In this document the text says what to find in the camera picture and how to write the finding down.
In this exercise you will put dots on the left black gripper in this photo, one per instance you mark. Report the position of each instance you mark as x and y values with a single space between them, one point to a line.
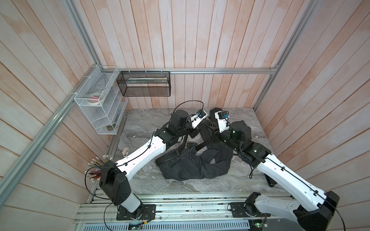
194 133

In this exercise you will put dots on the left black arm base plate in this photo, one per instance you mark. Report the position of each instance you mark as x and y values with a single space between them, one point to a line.
144 212

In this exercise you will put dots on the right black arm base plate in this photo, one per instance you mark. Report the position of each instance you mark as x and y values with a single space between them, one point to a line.
244 210

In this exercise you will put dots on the black flat object on table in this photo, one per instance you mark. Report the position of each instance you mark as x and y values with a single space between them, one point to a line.
270 181

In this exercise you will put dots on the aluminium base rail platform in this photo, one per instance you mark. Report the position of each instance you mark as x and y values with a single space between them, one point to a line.
179 212

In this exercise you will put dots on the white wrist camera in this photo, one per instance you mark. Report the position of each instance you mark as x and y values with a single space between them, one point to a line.
222 120
196 118

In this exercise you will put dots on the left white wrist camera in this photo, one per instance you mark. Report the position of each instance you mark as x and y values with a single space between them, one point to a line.
196 118

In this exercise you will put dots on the black mesh wall basket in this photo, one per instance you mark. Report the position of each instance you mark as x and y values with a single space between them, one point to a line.
144 83

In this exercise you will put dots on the white wire mesh shelf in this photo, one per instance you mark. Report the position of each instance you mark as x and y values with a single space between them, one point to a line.
106 117

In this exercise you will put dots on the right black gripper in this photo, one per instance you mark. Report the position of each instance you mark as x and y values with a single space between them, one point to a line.
217 136

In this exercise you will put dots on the tape roll in shelf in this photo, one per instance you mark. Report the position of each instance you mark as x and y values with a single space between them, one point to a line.
95 98

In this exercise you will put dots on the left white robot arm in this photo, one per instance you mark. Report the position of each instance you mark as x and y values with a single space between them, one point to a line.
115 177

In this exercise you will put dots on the bundle of coloured pencils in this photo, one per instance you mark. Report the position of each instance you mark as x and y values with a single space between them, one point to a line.
94 171

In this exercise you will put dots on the black leather belt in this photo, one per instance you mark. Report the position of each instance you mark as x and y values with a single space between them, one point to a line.
205 150

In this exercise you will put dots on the dark grey trousers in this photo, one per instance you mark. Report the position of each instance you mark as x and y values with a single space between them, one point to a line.
178 168

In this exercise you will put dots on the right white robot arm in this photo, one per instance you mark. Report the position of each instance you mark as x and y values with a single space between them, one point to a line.
311 207

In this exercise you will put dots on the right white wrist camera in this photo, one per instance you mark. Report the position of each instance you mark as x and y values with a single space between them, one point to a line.
222 120

